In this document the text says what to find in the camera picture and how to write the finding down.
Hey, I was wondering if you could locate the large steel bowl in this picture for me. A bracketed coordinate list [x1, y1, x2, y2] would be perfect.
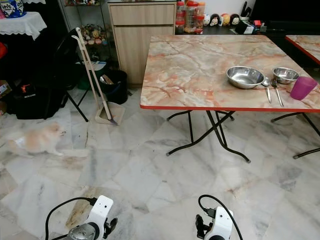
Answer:
[226, 65, 266, 90]

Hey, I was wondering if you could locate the cream fluffy dog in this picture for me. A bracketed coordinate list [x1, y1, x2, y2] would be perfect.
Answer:
[5, 125, 67, 157]

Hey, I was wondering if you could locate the black waste bin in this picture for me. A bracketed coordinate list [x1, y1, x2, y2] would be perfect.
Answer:
[100, 70, 128, 105]

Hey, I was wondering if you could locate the black suitcase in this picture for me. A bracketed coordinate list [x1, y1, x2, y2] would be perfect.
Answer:
[12, 82, 66, 120]

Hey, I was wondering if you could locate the steel spoon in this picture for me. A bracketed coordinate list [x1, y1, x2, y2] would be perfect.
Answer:
[261, 77, 273, 104]

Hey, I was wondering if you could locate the steel fork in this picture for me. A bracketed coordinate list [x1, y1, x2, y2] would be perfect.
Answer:
[271, 77, 285, 107]

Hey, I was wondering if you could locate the purple plastic cup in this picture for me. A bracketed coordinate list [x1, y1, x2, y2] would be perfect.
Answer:
[290, 76, 318, 101]

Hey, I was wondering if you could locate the cardboard box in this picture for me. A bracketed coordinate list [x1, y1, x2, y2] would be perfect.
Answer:
[0, 80, 12, 98]

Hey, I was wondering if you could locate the small steel bowl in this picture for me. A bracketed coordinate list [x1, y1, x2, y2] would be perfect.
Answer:
[272, 67, 301, 85]

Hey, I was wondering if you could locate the black chair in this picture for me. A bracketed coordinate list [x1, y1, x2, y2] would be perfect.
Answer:
[52, 30, 90, 122]

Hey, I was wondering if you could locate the light wooden cabinet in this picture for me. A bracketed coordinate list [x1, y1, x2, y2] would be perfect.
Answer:
[109, 2, 177, 85]

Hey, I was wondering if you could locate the glass display shelf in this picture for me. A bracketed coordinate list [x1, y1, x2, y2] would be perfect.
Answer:
[62, 0, 112, 66]

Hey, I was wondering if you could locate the clear jar orange lid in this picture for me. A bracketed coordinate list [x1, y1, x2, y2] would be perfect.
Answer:
[196, 2, 206, 34]

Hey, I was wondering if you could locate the white lace tablecloth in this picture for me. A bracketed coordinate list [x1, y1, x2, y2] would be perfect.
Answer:
[0, 11, 47, 41]

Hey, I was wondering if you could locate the blue printed tin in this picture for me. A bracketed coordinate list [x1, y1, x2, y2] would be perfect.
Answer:
[0, 0, 26, 19]

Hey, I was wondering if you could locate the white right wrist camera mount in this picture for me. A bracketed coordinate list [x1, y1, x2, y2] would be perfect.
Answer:
[210, 206, 233, 240]

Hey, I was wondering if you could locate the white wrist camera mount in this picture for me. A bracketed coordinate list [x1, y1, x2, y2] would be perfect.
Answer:
[86, 195, 115, 236]
[210, 206, 233, 240]

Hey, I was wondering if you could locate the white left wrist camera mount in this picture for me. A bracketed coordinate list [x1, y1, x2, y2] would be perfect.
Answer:
[86, 195, 115, 236]

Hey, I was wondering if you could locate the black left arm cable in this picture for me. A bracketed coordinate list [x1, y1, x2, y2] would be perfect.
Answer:
[45, 197, 97, 240]

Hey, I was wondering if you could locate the beige handled broom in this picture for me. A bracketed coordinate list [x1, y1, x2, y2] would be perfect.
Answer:
[74, 27, 117, 124]

